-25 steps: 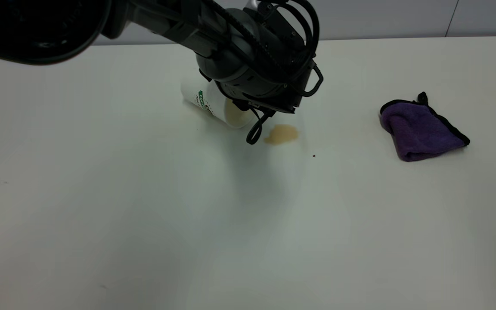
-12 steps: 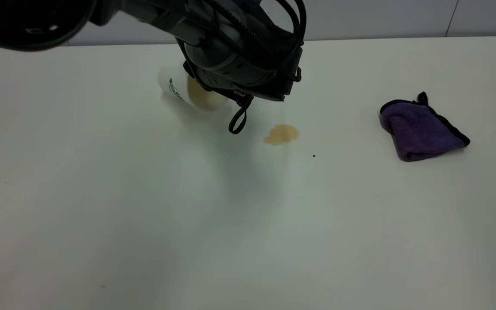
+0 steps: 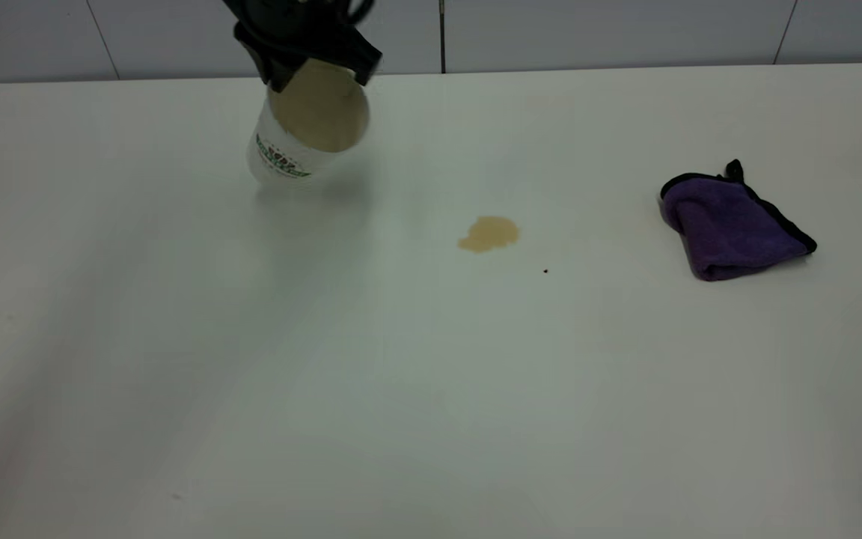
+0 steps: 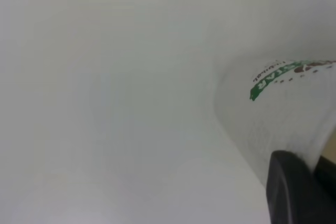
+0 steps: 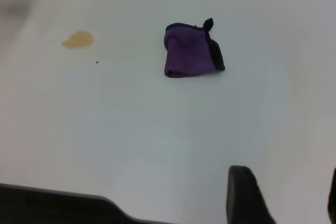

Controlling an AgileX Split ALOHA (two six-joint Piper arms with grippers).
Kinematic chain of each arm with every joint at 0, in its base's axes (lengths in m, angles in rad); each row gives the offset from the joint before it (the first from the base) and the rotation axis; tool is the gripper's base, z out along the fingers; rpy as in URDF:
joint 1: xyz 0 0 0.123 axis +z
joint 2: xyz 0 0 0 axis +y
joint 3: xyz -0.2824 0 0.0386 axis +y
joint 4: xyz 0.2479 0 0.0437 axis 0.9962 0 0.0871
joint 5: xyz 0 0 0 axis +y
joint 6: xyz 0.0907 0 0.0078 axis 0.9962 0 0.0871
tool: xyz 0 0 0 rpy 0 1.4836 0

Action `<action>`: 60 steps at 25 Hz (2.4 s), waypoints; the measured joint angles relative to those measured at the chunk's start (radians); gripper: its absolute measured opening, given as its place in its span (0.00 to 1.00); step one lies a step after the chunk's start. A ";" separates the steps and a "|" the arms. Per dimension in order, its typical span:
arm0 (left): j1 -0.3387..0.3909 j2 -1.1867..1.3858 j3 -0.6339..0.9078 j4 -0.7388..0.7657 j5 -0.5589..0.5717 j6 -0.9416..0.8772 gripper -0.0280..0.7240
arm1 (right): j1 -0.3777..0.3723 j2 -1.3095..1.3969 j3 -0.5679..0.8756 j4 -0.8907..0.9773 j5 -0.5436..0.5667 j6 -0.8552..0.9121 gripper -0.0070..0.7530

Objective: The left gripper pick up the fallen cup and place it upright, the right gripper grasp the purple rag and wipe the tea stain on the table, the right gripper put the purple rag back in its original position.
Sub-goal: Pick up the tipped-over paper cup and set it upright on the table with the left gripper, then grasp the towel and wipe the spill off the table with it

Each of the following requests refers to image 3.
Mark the brown coffee spill puddle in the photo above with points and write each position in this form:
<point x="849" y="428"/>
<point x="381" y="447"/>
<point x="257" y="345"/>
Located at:
<point x="489" y="234"/>

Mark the purple microfiber cloth black edge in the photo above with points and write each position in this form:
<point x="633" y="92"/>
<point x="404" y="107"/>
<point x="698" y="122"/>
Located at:
<point x="730" y="228"/>

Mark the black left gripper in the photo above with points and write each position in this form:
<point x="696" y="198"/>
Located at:
<point x="289" y="19"/>

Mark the white paper coffee cup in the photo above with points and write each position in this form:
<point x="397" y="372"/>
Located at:
<point x="281" y="159"/>

